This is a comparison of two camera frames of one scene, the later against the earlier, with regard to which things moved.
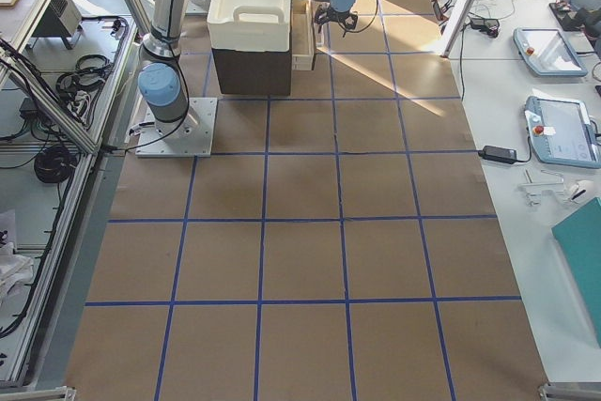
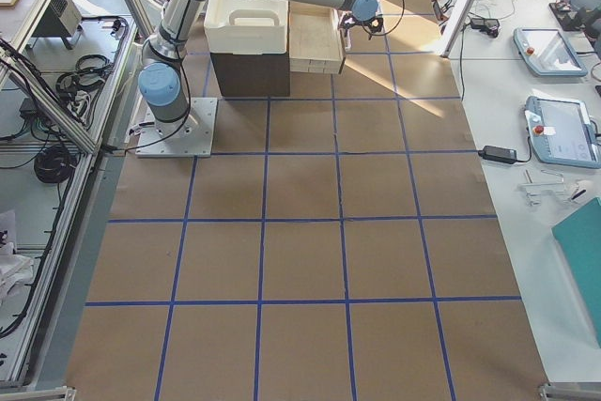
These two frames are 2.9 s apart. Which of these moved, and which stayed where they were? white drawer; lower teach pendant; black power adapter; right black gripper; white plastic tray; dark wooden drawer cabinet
Moved: white drawer; right black gripper
Stayed: black power adapter; white plastic tray; dark wooden drawer cabinet; lower teach pendant
